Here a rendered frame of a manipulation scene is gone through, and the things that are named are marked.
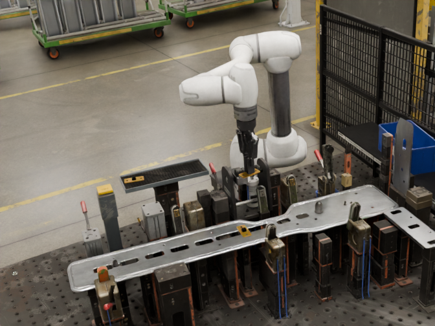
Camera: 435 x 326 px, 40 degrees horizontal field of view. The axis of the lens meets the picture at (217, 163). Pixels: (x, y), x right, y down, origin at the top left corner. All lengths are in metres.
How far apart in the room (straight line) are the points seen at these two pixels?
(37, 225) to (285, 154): 2.33
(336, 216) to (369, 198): 0.20
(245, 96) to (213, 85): 0.12
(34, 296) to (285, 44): 1.57
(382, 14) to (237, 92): 2.80
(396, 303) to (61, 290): 1.45
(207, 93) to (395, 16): 2.77
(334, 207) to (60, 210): 2.76
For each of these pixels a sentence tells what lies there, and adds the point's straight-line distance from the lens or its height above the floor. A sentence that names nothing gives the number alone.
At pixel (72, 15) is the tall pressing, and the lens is 9.06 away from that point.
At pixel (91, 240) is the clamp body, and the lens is 2.42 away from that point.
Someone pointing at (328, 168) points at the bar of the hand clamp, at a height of 1.11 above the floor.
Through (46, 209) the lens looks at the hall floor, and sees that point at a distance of 4.92.
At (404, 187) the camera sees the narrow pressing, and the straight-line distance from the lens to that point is 2.70.
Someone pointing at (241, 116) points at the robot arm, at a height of 1.49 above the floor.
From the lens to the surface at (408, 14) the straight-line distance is 4.66.
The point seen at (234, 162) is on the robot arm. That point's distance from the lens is 3.08.
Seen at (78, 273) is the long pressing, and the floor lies 1.00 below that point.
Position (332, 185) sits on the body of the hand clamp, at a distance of 2.70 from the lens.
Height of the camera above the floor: 2.35
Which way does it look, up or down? 27 degrees down
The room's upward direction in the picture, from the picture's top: 5 degrees counter-clockwise
